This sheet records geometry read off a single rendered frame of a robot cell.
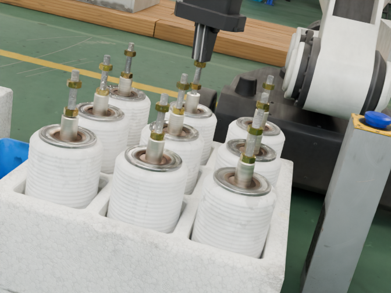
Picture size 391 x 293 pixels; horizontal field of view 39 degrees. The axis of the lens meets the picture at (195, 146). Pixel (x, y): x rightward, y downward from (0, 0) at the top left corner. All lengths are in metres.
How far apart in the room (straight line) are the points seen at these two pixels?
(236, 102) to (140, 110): 0.34
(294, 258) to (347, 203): 0.23
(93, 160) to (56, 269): 0.15
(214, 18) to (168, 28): 1.88
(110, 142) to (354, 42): 0.52
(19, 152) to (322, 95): 0.57
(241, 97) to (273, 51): 1.46
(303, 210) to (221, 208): 0.61
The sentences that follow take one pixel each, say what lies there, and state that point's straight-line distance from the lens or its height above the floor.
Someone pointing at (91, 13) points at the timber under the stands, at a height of 0.05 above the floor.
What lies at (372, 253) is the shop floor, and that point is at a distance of 1.20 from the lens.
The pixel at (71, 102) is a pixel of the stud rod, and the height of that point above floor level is 0.30.
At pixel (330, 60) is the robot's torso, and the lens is 1.07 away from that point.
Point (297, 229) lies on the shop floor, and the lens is 1.18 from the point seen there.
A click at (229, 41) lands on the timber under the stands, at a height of 0.06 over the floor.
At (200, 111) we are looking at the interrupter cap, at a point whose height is 0.25.
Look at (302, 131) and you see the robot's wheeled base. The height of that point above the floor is 0.18.
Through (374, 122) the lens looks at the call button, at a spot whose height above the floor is 0.32.
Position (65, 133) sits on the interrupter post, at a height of 0.26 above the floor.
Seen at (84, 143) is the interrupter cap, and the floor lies 0.25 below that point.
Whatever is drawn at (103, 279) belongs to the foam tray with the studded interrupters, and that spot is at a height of 0.11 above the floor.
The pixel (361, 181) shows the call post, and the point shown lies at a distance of 0.87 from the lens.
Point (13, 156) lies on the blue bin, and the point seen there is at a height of 0.09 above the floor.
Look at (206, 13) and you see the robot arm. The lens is 0.87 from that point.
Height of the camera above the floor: 0.54
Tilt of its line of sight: 21 degrees down
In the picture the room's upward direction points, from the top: 12 degrees clockwise
